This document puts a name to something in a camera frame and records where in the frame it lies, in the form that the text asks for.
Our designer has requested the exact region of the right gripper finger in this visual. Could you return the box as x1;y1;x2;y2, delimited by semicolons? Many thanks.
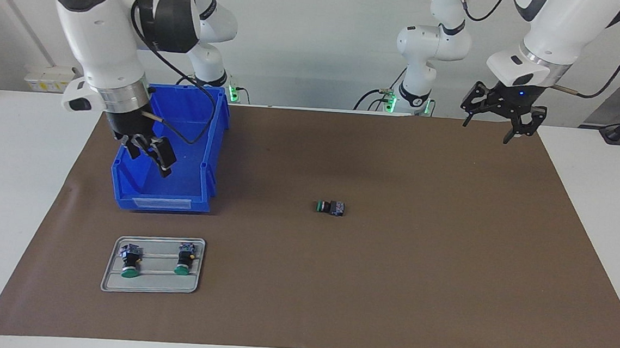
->
140;136;179;179
117;136;144;161

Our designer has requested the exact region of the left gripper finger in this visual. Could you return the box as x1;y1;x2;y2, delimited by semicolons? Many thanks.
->
501;104;548;148
458;80;487;130

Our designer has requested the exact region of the green push button switch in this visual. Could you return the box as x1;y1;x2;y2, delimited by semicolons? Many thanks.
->
173;241;198;276
315;199;346;217
119;243;143;280

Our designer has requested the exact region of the blue plastic storage bin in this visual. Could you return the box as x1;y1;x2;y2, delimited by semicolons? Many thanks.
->
108;80;233;218

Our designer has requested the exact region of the grey metal tray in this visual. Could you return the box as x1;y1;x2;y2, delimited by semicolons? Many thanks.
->
100;231;207;298

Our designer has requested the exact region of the brown table mat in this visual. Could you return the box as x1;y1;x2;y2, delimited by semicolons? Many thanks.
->
0;87;620;348

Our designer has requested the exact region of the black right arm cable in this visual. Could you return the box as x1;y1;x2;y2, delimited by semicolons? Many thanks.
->
121;0;226;147

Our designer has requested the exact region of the white wall socket box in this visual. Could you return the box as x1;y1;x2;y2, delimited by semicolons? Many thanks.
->
24;63;86;95

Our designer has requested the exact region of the black arm base cable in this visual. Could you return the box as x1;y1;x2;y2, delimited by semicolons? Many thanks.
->
354;63;406;114
226;84;252;105

